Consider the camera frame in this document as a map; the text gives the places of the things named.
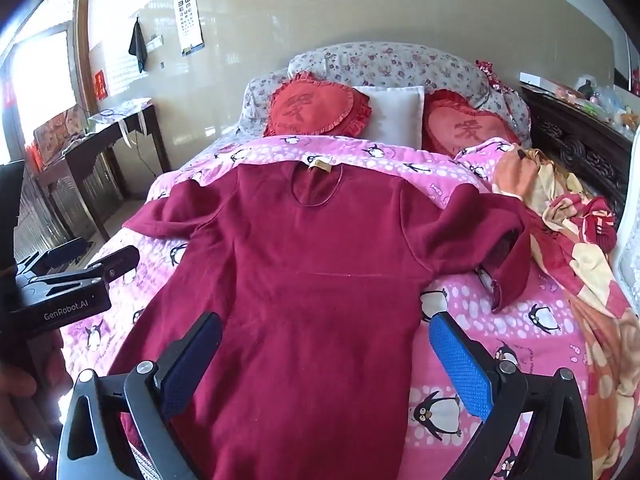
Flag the white pillow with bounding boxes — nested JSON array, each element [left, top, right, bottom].
[[352, 85, 426, 148]]

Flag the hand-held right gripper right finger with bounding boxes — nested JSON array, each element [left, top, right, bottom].
[[431, 312, 608, 480]]

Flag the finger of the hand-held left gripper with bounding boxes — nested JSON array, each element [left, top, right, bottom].
[[17, 237, 90, 276], [85, 246, 140, 282]]

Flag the carved dark wooden cabinet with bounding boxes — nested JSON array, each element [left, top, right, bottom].
[[520, 85, 636, 231]]

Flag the thin black table cable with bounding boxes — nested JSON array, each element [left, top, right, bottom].
[[134, 125, 172, 175]]

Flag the eye chart poster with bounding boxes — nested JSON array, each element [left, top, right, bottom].
[[173, 0, 206, 57]]

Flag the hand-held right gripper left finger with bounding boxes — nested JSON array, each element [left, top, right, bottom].
[[52, 311, 223, 480]]

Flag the window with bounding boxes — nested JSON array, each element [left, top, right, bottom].
[[0, 25, 76, 161]]

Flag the white cloth straps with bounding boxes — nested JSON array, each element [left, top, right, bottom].
[[87, 99, 151, 150]]

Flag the pink penguin blanket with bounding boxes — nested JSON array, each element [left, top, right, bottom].
[[57, 135, 596, 480]]

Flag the red patterned box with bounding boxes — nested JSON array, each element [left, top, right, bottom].
[[32, 105, 88, 168]]

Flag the dark hanging cloth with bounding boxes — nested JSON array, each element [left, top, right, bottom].
[[128, 17, 149, 75]]

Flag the dark wooden table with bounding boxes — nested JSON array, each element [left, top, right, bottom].
[[32, 104, 173, 241]]

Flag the red ruffled cloth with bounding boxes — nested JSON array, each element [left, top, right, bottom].
[[475, 59, 521, 93]]

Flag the red heart pillow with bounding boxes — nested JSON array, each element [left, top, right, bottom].
[[263, 72, 373, 138], [422, 89, 523, 158]]

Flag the person's left hand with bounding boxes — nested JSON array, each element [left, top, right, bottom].
[[0, 367, 38, 411]]

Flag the orange floral blanket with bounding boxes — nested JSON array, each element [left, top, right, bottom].
[[492, 142, 640, 480]]

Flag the dark red sweater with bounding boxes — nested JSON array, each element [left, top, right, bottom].
[[107, 157, 538, 480]]

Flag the white flat box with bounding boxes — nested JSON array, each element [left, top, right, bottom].
[[520, 72, 561, 92]]

